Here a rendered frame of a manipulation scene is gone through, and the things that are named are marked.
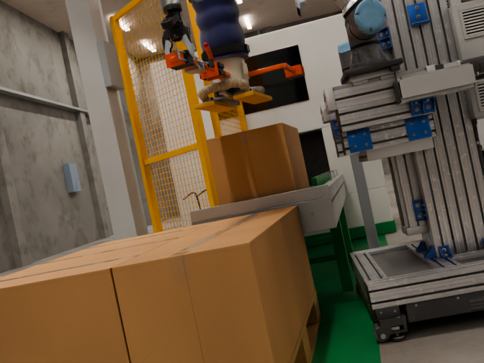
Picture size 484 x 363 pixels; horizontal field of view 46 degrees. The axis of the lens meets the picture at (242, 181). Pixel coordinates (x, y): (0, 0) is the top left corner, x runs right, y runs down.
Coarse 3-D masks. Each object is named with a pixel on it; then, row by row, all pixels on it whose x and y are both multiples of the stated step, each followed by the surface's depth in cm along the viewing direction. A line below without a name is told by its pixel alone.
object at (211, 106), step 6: (204, 102) 259; (210, 102) 255; (216, 102) 258; (222, 102) 266; (198, 108) 258; (204, 108) 261; (210, 108) 265; (216, 108) 270; (222, 108) 274; (228, 108) 279; (234, 108) 284
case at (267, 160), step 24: (216, 144) 284; (240, 144) 282; (264, 144) 279; (288, 144) 282; (216, 168) 285; (240, 168) 282; (264, 168) 280; (288, 168) 277; (240, 192) 283; (264, 192) 280
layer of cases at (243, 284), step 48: (144, 240) 241; (192, 240) 190; (240, 240) 157; (288, 240) 215; (0, 288) 163; (48, 288) 160; (96, 288) 157; (144, 288) 154; (192, 288) 151; (240, 288) 148; (288, 288) 192; (0, 336) 163; (48, 336) 160; (96, 336) 157; (144, 336) 154; (192, 336) 151; (240, 336) 149; (288, 336) 174
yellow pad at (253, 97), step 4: (244, 92) 251; (248, 92) 250; (252, 92) 249; (256, 92) 254; (236, 96) 252; (240, 96) 251; (244, 96) 251; (248, 96) 251; (252, 96) 253; (256, 96) 256; (260, 96) 260; (264, 96) 267; (268, 96) 274; (240, 100) 259; (244, 100) 262; (248, 100) 265; (252, 100) 268; (256, 100) 271; (260, 100) 273; (264, 100) 277; (268, 100) 280
